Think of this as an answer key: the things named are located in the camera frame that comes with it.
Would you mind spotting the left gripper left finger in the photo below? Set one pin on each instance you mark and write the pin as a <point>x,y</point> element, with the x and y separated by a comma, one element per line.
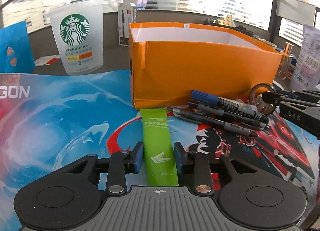
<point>133,159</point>

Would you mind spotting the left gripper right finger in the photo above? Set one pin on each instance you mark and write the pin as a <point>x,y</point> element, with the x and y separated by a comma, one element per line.
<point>185,160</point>

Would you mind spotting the green sachet packet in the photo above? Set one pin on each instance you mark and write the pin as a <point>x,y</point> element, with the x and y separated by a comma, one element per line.
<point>158,152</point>

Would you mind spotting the black grey pen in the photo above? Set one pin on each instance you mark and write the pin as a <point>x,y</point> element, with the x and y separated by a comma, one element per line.
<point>188,116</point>

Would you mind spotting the dark grey pen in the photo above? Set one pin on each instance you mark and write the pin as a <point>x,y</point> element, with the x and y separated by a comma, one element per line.
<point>225,115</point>

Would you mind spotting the blue cap marker pen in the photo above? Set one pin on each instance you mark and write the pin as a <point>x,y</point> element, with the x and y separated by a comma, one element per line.
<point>236,107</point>

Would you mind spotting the white printed plastic pouch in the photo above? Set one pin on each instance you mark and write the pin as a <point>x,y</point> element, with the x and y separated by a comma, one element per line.
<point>306,72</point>

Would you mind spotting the orange cardboard box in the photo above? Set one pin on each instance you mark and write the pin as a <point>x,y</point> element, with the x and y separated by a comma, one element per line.
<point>170,60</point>

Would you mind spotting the red white paper slip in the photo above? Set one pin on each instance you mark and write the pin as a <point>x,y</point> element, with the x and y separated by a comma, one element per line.
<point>46,60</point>

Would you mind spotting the Starbucks plastic cup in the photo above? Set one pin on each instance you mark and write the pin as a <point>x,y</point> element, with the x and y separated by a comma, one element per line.
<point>78,33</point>

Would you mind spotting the grey pen packaging box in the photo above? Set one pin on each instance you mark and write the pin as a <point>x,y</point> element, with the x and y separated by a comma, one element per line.
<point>127,13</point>

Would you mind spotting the blue paper bag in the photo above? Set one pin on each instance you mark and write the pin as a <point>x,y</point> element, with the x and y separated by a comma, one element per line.
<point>16,54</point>

